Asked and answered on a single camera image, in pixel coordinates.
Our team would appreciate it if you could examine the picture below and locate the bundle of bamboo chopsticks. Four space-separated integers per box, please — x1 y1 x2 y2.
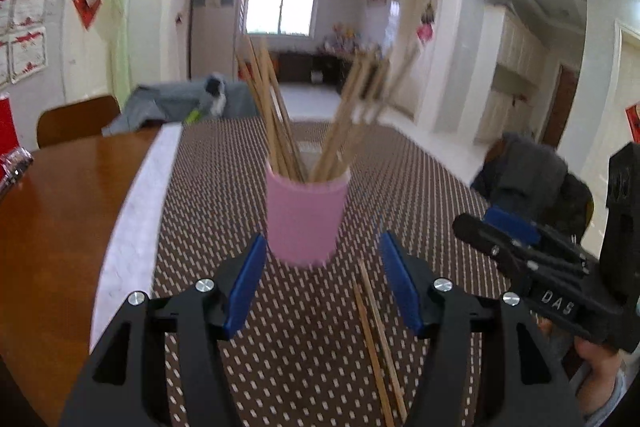
235 34 421 182

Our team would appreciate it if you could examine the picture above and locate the silver refrigerator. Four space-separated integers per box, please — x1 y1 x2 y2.
190 0 238 82

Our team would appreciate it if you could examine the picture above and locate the person's right hand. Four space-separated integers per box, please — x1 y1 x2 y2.
572 337 624 390

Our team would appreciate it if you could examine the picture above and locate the long bamboo chopstick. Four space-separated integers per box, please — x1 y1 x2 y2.
353 284 397 427
357 258 408 423

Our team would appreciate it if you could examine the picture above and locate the tall cream cabinet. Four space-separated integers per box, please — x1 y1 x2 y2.
475 4 551 144

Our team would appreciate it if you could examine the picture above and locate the light green curtain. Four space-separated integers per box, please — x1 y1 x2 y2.
92 0 143 108

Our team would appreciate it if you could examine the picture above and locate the person's right forearm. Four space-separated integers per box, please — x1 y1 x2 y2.
570 367 631 427

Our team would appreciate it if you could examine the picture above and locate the pink cup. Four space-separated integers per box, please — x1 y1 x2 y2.
265 157 352 268

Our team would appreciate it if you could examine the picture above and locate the dark wooden desk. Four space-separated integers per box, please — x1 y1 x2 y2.
270 49 381 82

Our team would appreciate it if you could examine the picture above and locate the group of wall certificates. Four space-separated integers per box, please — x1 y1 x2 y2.
0 0 73 88

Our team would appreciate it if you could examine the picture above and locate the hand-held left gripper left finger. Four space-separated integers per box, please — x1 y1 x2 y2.
60 233 268 427

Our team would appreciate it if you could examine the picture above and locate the wooden chair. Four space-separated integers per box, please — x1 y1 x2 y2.
37 94 122 148

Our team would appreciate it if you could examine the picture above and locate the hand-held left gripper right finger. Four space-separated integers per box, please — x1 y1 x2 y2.
377 231 586 427

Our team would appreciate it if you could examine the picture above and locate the grey clothing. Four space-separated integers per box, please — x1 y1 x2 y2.
107 74 256 135

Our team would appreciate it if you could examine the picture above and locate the red hanging door ornament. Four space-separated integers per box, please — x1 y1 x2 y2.
417 0 436 42

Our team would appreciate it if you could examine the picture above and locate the pile of colourful toys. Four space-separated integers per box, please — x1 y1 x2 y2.
325 22 362 52

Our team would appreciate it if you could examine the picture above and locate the clear plastic packet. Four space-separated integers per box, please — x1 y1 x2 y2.
0 146 35 194

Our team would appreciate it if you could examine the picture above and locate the white interior door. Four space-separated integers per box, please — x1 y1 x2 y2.
397 0 442 118

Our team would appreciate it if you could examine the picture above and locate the brown wooden door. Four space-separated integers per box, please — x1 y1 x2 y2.
542 64 581 148

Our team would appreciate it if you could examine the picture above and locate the red paper bag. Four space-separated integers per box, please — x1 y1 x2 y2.
0 93 21 158

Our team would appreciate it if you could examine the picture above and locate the window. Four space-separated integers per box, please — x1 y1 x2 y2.
245 0 316 36

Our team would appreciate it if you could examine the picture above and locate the white lace table strip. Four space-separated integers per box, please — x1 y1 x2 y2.
90 124 184 354

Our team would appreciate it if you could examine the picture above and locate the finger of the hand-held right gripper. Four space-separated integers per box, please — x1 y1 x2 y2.
452 213 585 281
484 206 597 266

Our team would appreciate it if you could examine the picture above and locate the dark jacket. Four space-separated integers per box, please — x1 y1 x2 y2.
470 132 593 240

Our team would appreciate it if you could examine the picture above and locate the brown dotted tablecloth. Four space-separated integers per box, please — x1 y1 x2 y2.
150 117 541 427

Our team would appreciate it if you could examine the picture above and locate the red diamond wall decoration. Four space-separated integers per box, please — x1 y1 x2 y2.
72 0 103 30

